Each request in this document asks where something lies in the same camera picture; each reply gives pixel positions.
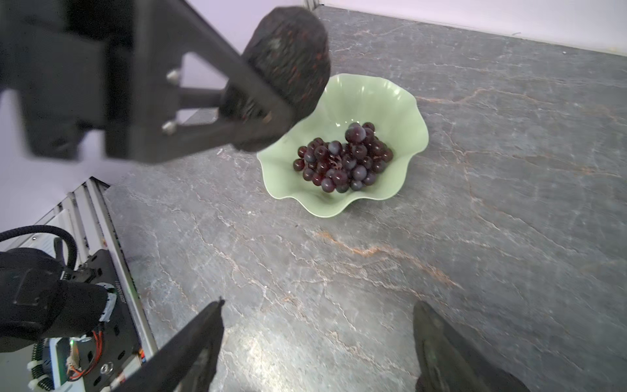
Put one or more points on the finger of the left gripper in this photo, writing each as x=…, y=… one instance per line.
x=164, y=32

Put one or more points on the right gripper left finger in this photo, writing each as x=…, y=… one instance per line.
x=189, y=361

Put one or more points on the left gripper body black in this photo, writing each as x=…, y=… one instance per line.
x=70, y=64

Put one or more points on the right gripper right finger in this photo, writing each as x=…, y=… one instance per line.
x=449, y=362

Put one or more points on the dark avocado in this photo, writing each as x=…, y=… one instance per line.
x=290, y=50

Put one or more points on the dark purple grape bunch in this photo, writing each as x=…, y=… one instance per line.
x=340, y=166

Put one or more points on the light green wavy bowl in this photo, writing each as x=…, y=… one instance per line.
x=348, y=98

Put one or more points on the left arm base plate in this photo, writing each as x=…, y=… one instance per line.
x=95, y=359

